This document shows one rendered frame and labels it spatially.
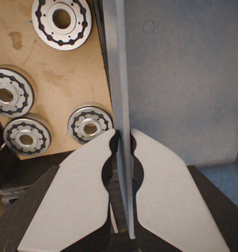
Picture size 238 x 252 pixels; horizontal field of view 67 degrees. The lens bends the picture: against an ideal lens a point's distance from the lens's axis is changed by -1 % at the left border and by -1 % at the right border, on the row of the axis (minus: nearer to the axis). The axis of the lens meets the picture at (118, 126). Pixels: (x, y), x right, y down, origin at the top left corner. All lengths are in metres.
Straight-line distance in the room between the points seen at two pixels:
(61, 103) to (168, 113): 0.30
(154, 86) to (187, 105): 0.04
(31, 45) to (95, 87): 0.15
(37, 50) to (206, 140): 0.34
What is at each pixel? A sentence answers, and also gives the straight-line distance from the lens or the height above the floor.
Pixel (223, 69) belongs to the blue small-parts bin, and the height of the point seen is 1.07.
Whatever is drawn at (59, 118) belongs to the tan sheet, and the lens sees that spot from 0.46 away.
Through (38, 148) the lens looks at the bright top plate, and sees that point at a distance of 0.47.
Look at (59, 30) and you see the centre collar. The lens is 0.37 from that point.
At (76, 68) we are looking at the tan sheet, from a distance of 0.41.
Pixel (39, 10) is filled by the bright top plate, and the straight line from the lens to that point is 0.38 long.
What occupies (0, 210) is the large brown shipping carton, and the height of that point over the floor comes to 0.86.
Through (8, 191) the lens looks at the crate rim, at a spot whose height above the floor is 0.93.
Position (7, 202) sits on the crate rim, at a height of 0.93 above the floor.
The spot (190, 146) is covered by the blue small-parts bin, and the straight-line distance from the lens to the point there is 0.22.
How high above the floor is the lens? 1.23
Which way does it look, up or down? 60 degrees down
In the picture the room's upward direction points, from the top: 167 degrees clockwise
